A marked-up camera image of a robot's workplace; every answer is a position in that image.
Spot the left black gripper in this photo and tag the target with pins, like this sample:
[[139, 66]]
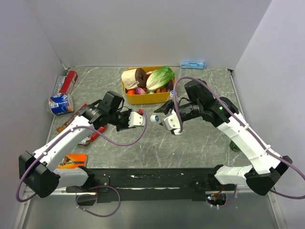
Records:
[[127, 113]]

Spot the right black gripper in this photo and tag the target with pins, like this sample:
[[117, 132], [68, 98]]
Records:
[[165, 107]]

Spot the clear plastic bottle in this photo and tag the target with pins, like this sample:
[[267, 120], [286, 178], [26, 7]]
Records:
[[155, 118]]

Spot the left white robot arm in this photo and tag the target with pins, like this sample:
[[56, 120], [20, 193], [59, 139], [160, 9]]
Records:
[[38, 170]]

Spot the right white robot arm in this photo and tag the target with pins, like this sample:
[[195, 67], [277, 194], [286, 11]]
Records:
[[266, 166]]

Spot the green glass bottle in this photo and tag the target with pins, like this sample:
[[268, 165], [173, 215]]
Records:
[[233, 146]]

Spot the yellow plastic bin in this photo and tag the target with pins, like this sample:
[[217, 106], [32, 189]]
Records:
[[151, 97]]

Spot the purple toy eggplant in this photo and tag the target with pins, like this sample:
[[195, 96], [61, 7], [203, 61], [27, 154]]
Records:
[[170, 85]]

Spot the orange toy fruit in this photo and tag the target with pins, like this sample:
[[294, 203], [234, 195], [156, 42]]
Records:
[[131, 92]]

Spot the red snack bag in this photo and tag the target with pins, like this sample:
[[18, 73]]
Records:
[[86, 141]]

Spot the green toy lettuce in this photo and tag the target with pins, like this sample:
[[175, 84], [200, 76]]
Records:
[[159, 78]]

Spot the pink toy onion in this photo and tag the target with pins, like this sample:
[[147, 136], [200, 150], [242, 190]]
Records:
[[140, 91]]

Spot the brown toy donut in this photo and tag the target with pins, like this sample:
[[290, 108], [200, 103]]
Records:
[[140, 77]]

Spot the blue tissue pack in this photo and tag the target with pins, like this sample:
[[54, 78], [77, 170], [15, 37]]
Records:
[[192, 65]]

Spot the blue white can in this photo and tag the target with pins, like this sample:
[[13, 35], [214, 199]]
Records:
[[61, 104]]

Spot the orange razor package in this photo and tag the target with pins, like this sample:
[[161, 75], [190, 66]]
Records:
[[72, 161]]

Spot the red silver box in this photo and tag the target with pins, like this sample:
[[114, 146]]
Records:
[[65, 84]]

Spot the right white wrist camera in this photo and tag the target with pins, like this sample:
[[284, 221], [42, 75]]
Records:
[[171, 123]]

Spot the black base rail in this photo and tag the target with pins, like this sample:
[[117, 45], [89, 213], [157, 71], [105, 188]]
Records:
[[137, 184]]

